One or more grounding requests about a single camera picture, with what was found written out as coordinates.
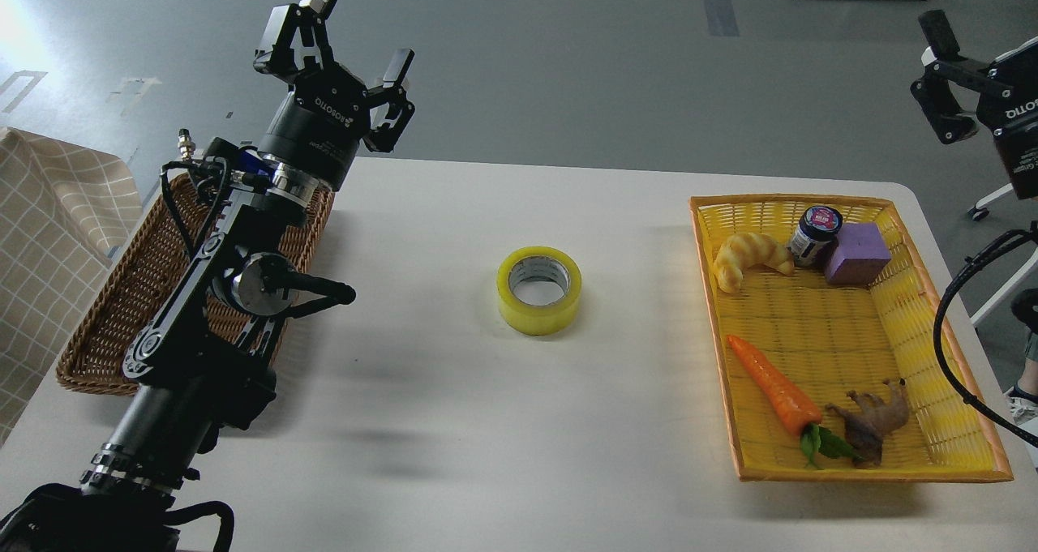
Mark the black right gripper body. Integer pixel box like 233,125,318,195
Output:
976,37,1037,199

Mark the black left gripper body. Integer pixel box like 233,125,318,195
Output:
257,71,370,191

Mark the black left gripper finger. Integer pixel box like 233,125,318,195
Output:
363,47,415,153
252,0,345,91

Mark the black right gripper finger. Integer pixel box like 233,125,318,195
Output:
911,10,998,144

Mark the yellow tape roll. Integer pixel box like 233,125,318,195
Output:
495,246,583,336

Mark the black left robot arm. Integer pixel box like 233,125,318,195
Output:
2,0,414,551

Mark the white chair leg caster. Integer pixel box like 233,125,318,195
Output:
967,183,1038,330

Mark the purple foam block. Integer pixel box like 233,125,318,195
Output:
824,222,892,287

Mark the small dark jar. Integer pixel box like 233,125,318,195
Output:
787,205,844,267

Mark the brown wicker basket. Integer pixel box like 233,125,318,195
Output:
55,173,335,396

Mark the beige checkered cloth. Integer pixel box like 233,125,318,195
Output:
1,126,142,440

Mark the yellow plastic basket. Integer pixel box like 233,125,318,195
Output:
689,194,1014,482

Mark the toy croissant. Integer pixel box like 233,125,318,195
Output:
713,232,795,294

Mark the brown toy animal figure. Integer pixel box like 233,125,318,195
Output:
826,378,911,469

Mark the toy carrot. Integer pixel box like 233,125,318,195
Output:
726,335,863,469

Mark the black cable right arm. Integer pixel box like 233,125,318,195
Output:
933,228,1038,449

